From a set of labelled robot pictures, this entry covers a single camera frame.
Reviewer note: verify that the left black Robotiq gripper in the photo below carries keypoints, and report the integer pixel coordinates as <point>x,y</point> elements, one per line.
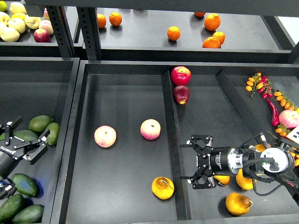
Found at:
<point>17,148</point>

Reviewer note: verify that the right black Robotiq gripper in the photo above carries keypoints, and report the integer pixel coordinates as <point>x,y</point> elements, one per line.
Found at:
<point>203,177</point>

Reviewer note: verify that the yellow pear with brown spot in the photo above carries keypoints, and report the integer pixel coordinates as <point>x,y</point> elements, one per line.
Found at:
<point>162,187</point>

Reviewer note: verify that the dark green avocado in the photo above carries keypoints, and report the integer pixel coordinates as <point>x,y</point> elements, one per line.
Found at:
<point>25,135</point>
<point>25,184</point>

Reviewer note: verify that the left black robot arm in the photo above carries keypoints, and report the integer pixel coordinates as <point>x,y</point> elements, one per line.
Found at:
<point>7,165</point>

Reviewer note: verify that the dark green avocado lying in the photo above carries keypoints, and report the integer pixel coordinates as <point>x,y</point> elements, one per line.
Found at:
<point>25,135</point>

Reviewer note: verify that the green avocado top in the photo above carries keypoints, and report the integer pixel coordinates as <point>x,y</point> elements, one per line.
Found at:
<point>39,123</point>

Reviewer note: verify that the light green avocado far left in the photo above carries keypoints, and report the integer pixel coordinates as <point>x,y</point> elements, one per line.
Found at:
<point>2,136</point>

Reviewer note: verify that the yellow pear left of pile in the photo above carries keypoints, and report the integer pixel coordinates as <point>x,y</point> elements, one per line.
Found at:
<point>223,180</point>

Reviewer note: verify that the yellow pear middle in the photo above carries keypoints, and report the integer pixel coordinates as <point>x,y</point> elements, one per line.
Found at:
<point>244,182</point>

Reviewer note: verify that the yellow pear bottom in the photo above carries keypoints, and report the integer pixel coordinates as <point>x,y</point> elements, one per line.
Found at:
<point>237,204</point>

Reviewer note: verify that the yellow pear right upper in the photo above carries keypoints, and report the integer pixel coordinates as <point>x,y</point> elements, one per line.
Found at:
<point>260,147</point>

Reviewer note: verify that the green avocado bottom left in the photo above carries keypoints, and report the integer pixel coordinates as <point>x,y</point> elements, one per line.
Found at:
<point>11,207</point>

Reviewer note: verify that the green avocado bottom right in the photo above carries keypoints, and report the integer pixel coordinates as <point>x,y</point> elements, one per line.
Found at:
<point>30,215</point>

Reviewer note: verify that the black tray divider centre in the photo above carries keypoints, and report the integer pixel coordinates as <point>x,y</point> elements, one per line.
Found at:
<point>173,134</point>

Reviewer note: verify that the black tray divider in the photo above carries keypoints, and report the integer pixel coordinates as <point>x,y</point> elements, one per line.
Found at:
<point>254,111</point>
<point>173,134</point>

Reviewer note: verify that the black left tray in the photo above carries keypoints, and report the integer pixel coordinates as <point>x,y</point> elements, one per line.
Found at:
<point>32,86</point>

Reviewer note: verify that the black tray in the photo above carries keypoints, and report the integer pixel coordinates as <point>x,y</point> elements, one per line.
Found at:
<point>32,86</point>
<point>113,185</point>

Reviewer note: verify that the pink apple centre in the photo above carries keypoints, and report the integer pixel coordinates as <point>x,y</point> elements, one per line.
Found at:
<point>150,129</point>

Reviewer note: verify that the pink apple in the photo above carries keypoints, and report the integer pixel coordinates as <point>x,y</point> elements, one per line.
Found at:
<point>150,129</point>
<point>289,118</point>
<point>105,136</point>

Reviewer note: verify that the black tray divider right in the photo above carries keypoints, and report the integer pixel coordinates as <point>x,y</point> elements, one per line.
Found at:
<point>254,111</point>

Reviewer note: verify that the dark red apple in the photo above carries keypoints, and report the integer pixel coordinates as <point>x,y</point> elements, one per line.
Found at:
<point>181,94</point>

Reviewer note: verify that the pink apple left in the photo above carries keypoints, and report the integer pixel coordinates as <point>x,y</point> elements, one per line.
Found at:
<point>105,136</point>

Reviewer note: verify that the black centre tray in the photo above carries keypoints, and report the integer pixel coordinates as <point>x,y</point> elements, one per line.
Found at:
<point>113,185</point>

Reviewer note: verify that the red chili pepper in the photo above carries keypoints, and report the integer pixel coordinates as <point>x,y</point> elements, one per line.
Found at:
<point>274,113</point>

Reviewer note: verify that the bright red apple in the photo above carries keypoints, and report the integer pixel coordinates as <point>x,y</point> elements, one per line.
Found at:
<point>180,75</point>

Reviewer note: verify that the white label card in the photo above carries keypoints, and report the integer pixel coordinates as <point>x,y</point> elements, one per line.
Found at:
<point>294,135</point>

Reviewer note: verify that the pink apple far right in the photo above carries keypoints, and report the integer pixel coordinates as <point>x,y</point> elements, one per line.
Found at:
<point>289,118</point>

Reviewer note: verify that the upper cherry tomato bunch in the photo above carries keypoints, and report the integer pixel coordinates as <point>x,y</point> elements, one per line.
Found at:
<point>260,84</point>

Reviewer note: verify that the red apple on shelf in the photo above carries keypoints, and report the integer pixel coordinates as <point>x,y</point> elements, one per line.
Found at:
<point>41,35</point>

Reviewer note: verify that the pale yellow apple front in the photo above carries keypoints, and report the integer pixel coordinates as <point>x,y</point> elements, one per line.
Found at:
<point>9,34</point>

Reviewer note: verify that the pale yellow apple middle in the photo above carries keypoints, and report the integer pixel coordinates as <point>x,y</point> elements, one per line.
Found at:
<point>18,24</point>

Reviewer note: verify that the pale peach on shelf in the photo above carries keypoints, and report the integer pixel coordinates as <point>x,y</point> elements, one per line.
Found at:
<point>46,25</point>

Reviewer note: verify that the pale yellow apple with stem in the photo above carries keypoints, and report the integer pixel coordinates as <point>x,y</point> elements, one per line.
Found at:
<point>32,22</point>

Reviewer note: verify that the orange behind front right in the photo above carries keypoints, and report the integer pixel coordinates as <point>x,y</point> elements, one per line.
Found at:
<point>220,35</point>

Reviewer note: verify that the black upright post left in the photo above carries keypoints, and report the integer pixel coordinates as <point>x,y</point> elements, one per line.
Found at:
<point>61,30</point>

